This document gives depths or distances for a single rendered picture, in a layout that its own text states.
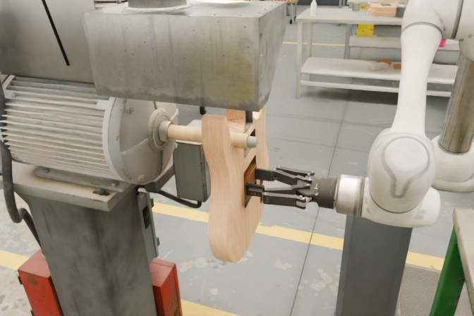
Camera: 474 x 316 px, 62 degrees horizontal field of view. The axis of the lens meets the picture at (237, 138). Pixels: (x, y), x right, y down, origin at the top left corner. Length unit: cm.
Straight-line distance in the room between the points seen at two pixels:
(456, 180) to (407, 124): 77
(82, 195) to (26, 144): 17
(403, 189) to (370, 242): 98
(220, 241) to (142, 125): 30
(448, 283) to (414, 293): 95
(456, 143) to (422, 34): 47
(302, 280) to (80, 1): 182
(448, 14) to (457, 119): 37
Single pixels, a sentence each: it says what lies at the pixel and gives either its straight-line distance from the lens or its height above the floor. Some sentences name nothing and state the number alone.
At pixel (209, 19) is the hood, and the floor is 152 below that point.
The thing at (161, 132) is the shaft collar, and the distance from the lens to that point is 87.
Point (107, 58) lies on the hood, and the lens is 70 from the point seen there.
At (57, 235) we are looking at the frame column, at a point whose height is 96.
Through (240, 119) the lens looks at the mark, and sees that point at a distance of 87.
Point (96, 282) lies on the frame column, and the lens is 117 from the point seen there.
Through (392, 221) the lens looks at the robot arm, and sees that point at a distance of 90.
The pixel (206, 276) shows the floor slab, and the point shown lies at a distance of 228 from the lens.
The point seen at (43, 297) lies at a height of 70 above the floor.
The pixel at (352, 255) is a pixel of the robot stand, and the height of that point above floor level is 44.
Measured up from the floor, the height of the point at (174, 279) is 56.
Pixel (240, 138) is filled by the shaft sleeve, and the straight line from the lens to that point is 81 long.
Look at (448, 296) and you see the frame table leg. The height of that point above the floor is 65.
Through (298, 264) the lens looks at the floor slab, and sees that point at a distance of 234.
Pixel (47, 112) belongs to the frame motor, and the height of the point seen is 131.
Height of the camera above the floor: 162
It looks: 26 degrees down
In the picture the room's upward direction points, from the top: 2 degrees counter-clockwise
